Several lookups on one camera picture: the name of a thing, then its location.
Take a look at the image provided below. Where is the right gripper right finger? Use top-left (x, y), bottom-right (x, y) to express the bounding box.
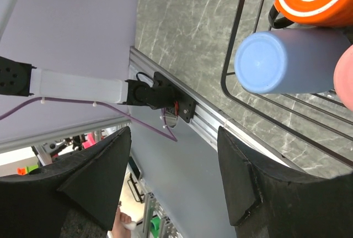
top-left (217, 128), bottom-right (352, 237)

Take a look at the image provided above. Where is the blue plastic cup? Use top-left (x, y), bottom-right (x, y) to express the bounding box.
top-left (234, 28), bottom-right (351, 94)

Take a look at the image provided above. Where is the salmon plastic cup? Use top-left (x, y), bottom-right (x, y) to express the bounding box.
top-left (333, 45), bottom-right (353, 111)

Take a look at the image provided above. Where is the orange mug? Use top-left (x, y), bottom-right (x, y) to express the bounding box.
top-left (268, 0), bottom-right (352, 29)

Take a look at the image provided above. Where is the person's hand in background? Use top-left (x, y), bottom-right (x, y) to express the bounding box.
top-left (107, 206), bottom-right (137, 238)

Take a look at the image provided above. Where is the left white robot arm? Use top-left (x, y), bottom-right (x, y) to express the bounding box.
top-left (1, 57), bottom-right (152, 105)

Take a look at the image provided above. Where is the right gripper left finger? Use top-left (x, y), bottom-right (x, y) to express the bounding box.
top-left (1, 127), bottom-right (131, 237)

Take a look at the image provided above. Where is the black wire dish rack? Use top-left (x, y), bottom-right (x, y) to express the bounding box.
top-left (220, 0), bottom-right (352, 169)

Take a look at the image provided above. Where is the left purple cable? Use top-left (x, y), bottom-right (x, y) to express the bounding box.
top-left (0, 97), bottom-right (179, 142)

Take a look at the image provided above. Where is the aluminium mounting rail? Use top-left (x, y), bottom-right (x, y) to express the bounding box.
top-left (129, 46), bottom-right (303, 172)

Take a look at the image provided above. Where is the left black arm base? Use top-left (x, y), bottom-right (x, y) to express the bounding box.
top-left (126, 72), bottom-right (196, 123)

